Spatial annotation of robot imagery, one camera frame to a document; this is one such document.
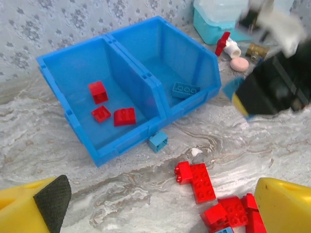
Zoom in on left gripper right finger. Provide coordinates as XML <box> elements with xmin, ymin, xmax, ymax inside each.
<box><xmin>254</xmin><ymin>177</ymin><xmax>311</xmax><ymax>233</ymax></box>

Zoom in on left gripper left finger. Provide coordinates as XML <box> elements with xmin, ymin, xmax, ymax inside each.
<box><xmin>0</xmin><ymin>174</ymin><xmax>72</xmax><ymax>233</ymax></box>

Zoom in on long red lego brick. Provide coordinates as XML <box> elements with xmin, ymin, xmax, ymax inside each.
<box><xmin>189</xmin><ymin>163</ymin><xmax>217</xmax><ymax>204</ymax></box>

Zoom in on small red lego brick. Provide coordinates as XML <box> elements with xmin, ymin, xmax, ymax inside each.
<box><xmin>174</xmin><ymin>161</ymin><xmax>194</xmax><ymax>186</ymax></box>
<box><xmin>91</xmin><ymin>105</ymin><xmax>112</xmax><ymax>124</ymax></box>

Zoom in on small blue lego brick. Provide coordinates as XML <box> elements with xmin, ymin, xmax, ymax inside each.
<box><xmin>148</xmin><ymin>131</ymin><xmax>169</xmax><ymax>153</ymax></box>

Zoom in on pink round disc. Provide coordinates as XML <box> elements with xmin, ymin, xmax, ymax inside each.
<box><xmin>230</xmin><ymin>57</ymin><xmax>250</xmax><ymax>72</ymax></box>

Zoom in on brass valve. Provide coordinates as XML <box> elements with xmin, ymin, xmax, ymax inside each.
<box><xmin>245</xmin><ymin>43</ymin><xmax>270</xmax><ymax>61</ymax></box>

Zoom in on small red and white bottles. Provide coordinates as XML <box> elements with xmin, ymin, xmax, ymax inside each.
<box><xmin>215</xmin><ymin>31</ymin><xmax>242</xmax><ymax>59</ymax></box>

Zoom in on light blue storage box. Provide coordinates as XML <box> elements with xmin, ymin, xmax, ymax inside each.
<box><xmin>193</xmin><ymin>0</ymin><xmax>257</xmax><ymax>46</ymax></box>

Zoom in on blue plastic bin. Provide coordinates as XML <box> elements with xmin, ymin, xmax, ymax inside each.
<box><xmin>105</xmin><ymin>16</ymin><xmax>222</xmax><ymax>119</ymax></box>
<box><xmin>35</xmin><ymin>35</ymin><xmax>168</xmax><ymax>168</ymax></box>

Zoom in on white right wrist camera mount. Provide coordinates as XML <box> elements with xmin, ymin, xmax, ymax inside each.
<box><xmin>237</xmin><ymin>0</ymin><xmax>308</xmax><ymax>58</ymax></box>

